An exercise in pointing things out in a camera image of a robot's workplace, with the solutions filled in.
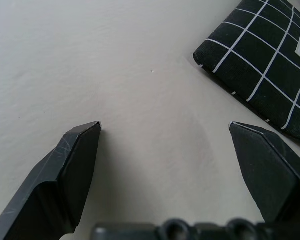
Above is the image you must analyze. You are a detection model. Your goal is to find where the black white-grid folded cloth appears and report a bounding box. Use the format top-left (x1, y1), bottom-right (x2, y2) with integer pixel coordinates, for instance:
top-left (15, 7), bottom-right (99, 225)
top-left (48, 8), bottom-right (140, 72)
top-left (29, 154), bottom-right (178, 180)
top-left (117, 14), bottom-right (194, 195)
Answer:
top-left (192, 0), bottom-right (300, 147)

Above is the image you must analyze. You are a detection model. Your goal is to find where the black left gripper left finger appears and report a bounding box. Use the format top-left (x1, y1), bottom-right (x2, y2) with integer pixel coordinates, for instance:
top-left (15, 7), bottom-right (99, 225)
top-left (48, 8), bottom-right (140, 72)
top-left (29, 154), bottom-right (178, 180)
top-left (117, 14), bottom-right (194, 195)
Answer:
top-left (0, 121), bottom-right (102, 240)

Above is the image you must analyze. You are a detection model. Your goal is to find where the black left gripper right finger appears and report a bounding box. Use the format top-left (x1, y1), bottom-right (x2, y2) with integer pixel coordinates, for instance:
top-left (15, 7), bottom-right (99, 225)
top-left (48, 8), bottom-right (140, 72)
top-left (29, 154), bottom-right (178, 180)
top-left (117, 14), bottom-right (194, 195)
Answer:
top-left (228, 121), bottom-right (300, 224)

